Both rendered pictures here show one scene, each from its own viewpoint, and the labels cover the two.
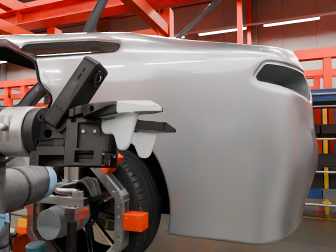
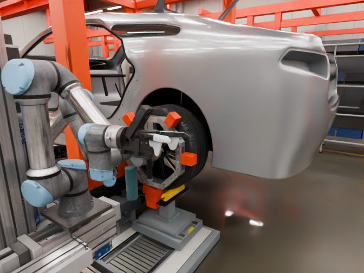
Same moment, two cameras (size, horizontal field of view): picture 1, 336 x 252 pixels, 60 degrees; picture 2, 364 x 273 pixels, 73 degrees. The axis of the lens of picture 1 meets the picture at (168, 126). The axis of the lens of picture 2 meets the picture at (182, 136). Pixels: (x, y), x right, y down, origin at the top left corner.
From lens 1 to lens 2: 0.38 m
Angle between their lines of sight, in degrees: 21
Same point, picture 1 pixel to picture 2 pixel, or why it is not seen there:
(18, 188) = (117, 157)
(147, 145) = (174, 143)
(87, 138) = (143, 145)
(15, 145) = (114, 145)
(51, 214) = not seen: hidden behind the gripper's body
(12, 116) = (111, 132)
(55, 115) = (129, 133)
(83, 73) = (141, 114)
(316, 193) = (356, 134)
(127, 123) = (157, 145)
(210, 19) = not seen: outside the picture
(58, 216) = not seen: hidden behind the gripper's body
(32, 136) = (121, 142)
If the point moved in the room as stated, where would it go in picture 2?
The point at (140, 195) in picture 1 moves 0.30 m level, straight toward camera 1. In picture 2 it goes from (192, 143) to (188, 157)
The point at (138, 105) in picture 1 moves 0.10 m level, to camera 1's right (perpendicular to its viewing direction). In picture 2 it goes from (161, 139) to (198, 141)
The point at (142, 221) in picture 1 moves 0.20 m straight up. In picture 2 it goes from (192, 160) to (193, 130)
